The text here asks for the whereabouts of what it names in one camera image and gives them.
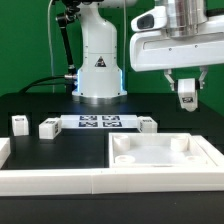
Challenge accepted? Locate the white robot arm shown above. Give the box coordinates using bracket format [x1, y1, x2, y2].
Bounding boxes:
[73, 0, 224, 103]

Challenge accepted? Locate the white square table top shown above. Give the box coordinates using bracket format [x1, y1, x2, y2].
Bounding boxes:
[109, 133, 216, 168]

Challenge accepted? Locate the white left fence bar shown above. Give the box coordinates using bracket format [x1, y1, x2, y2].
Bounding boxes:
[0, 138, 11, 169]

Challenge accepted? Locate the white fence bar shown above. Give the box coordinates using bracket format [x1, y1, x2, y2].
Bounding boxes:
[0, 138, 11, 169]
[193, 136, 224, 167]
[0, 167, 224, 196]

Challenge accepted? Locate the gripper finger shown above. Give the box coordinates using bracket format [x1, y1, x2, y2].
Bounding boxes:
[164, 69, 175, 91]
[198, 66, 208, 90]

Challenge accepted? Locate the white cable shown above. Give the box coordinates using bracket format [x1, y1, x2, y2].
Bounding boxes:
[47, 0, 56, 94]

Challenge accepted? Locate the white marker base plate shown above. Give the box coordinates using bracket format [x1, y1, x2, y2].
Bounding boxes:
[61, 115, 137, 129]

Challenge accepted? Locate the white right fence bar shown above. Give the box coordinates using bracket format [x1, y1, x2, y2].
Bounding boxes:
[193, 136, 224, 167]

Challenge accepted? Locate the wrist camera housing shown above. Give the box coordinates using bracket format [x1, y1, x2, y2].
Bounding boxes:
[131, 6, 168, 32]

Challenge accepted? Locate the white front fence bar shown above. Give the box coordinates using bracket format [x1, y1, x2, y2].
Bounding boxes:
[0, 167, 224, 196]

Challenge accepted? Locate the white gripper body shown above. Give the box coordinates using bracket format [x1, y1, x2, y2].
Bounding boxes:
[130, 23, 224, 72]

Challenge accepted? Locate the black cable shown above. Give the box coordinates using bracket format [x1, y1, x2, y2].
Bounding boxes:
[19, 75, 76, 94]

